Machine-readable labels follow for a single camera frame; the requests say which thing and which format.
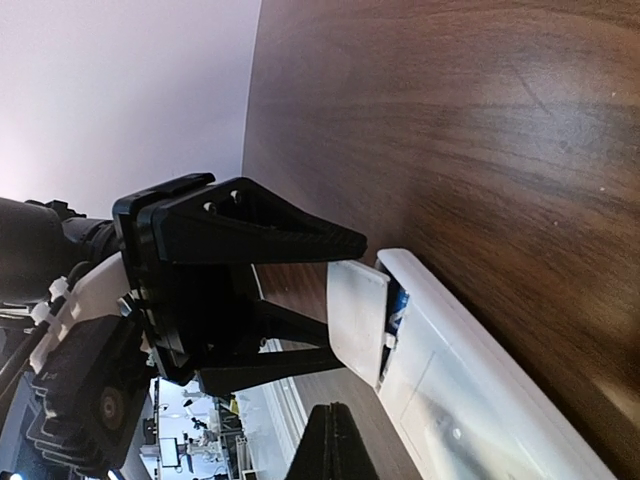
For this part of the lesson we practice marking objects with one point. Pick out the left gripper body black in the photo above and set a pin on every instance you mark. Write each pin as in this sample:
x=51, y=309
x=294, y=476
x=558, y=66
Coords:
x=180, y=304

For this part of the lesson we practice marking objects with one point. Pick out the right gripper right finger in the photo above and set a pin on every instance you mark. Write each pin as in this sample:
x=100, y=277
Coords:
x=347, y=456

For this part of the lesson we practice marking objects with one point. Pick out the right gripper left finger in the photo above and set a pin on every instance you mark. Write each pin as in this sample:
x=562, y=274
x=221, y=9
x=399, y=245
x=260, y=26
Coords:
x=313, y=459

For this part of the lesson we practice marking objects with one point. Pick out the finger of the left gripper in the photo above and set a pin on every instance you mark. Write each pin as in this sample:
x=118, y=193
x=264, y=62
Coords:
x=263, y=342
x=196, y=221

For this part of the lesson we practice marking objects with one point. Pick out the white battery cover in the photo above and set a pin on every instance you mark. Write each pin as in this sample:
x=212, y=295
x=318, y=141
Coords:
x=356, y=316

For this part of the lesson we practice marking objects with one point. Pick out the white remote control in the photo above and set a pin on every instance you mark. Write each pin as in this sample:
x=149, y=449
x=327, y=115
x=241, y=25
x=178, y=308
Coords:
x=463, y=408

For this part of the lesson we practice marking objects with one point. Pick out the blue AAA battery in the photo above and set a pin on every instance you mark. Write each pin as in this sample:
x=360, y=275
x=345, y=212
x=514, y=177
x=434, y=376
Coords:
x=398, y=301

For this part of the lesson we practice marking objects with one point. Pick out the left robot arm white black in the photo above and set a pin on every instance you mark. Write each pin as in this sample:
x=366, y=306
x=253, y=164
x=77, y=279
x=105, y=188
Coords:
x=41, y=242

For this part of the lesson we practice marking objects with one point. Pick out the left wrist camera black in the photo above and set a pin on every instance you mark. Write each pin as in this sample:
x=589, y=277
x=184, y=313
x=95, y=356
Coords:
x=91, y=372

